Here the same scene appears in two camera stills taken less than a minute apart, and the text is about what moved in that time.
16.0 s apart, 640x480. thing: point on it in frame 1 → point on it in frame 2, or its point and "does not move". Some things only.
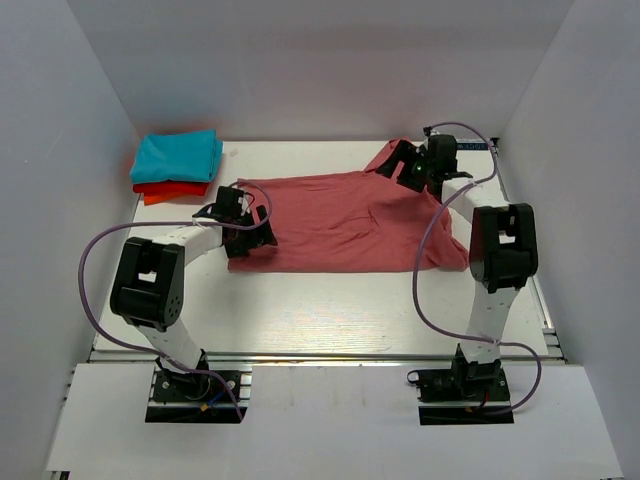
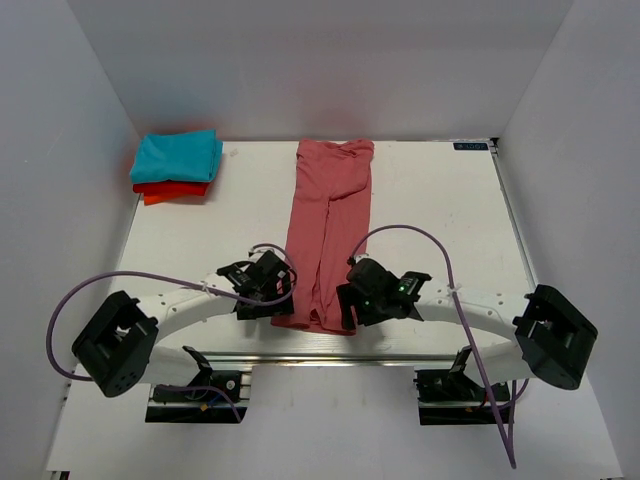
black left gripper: [261, 236] → [283, 308]
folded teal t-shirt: [180, 156] does not move
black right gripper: [403, 152] → [346, 293]
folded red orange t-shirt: [163, 192] does not move
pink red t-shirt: [363, 222] → [329, 222]
